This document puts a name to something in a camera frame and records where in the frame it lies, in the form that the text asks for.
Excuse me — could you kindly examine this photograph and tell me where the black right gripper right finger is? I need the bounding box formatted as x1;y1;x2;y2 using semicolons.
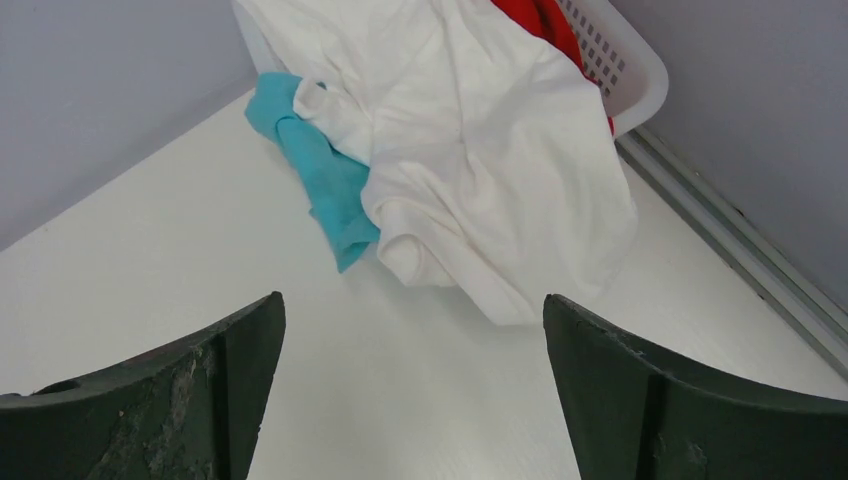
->
543;295;847;479

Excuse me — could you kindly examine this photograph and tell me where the aluminium frame rail right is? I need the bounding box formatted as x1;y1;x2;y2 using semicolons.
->
617;127;847;378

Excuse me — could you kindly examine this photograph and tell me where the white plastic laundry basket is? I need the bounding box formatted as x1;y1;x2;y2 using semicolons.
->
235;1;668;165

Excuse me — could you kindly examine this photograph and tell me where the teal t-shirt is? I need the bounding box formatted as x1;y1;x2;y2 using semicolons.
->
245;72;380;273

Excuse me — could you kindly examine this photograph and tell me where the red t-shirt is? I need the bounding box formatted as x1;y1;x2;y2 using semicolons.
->
458;1;614;147

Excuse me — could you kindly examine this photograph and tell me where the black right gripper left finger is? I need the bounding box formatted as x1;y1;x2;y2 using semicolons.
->
1;292;286;479

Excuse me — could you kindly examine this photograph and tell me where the white t-shirt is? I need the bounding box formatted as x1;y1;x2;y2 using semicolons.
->
244;1;637;325

